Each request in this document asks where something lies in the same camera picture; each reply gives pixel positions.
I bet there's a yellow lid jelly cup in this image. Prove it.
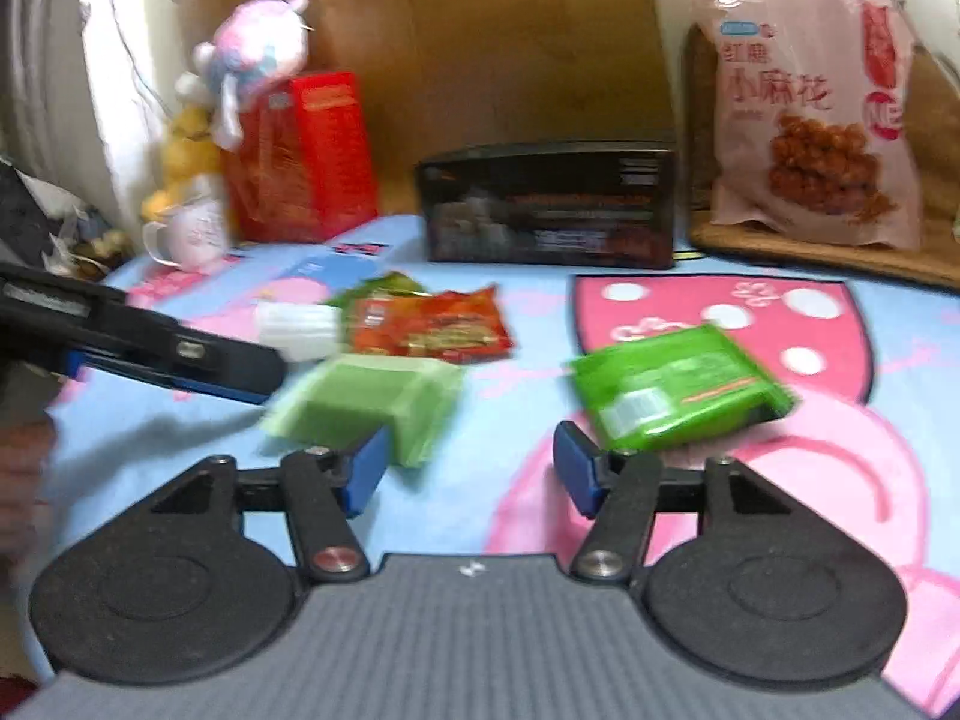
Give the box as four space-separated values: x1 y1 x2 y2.
255 301 342 361

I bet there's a dark green snack packet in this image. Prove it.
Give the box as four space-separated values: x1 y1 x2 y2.
566 324 797 452

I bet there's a white enamel mug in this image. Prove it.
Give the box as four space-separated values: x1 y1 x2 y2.
141 195 232 271

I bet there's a person's left forearm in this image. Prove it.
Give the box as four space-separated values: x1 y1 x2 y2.
0 420 57 578

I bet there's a red gift box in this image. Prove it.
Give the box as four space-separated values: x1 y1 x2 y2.
223 71 380 245

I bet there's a black cardboard box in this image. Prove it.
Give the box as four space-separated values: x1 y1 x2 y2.
415 139 677 271

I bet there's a large pink snack bag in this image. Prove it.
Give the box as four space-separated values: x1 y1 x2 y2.
690 0 923 250

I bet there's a brown seat mat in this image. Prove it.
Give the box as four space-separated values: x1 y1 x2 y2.
684 22 960 290

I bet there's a wooden board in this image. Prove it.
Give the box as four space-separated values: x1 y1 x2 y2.
169 0 676 230

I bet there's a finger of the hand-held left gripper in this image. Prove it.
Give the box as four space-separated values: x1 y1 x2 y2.
75 307 290 404

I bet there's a red snack packet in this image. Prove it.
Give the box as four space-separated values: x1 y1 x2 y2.
349 285 515 365

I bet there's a yellow duck plush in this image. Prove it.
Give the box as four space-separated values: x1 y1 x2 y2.
141 75 226 222

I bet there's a pastel plush toy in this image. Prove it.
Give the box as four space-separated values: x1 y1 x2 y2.
191 0 312 151

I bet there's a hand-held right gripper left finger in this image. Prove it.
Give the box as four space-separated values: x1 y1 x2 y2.
112 426 392 584

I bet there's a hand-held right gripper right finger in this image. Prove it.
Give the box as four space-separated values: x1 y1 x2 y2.
553 421 826 584

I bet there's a grey curtain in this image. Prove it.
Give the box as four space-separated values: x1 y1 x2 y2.
0 0 83 166

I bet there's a printed cartoon bed sheet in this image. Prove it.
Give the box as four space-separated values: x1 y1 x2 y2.
30 214 960 720

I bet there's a light green wafer packet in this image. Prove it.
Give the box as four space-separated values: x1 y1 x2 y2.
259 354 466 467

